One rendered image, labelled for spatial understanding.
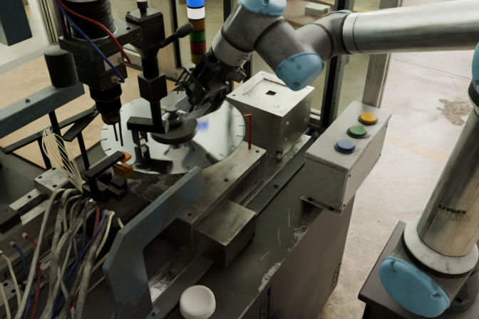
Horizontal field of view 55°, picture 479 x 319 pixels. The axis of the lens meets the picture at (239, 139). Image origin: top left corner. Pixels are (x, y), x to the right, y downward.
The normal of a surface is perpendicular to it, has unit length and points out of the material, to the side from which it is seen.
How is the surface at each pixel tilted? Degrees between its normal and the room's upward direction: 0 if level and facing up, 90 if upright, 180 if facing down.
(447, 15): 54
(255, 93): 0
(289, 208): 0
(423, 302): 98
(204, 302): 0
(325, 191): 90
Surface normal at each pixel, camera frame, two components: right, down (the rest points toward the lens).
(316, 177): -0.57, 0.49
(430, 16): -0.70, -0.24
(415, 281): -0.70, 0.52
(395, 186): 0.00, -0.81
